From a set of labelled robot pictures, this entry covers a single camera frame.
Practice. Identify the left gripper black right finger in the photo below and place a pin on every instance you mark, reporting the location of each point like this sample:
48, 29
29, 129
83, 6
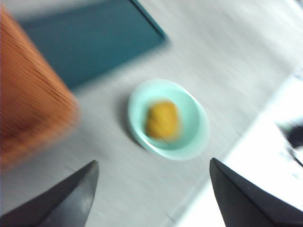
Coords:
248, 203

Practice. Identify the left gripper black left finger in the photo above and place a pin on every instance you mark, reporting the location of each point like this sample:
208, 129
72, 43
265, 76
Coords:
61, 203

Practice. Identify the teal ribbed bowl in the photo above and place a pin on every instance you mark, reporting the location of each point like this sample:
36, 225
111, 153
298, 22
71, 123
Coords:
191, 123

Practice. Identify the yellow brown round fruit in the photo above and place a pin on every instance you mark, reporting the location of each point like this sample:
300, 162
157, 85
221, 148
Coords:
162, 120

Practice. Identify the black blurred device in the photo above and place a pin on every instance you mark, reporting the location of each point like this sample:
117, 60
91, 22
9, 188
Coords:
296, 132

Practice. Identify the brown wicker basket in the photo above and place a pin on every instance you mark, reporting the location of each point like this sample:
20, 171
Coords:
30, 94

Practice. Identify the dark green rectangular tray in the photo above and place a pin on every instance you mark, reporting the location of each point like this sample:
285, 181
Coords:
94, 42

